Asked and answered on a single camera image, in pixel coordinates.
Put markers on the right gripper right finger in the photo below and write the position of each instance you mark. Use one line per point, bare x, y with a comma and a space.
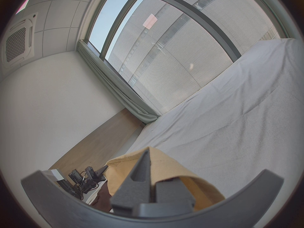
173, 193

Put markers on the grey-green curtain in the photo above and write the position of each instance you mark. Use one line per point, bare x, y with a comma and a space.
114, 79

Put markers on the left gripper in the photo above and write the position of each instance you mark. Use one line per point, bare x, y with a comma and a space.
98, 177

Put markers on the window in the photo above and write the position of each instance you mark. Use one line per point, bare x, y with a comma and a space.
178, 56

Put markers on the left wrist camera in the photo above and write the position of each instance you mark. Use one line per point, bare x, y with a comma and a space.
89, 172

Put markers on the tan shorts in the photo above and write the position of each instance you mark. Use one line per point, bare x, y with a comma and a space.
166, 167

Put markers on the bed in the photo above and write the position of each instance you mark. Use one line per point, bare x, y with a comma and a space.
225, 127

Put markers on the ceiling light panel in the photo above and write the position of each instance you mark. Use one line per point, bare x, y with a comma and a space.
22, 5

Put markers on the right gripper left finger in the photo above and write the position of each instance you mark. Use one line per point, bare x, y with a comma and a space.
135, 189

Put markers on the white ceiling air vent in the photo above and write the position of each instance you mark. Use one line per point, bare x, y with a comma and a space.
17, 41

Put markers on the brown garment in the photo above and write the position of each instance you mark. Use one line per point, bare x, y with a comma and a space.
102, 198

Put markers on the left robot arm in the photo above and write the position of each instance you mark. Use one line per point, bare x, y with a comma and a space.
73, 177

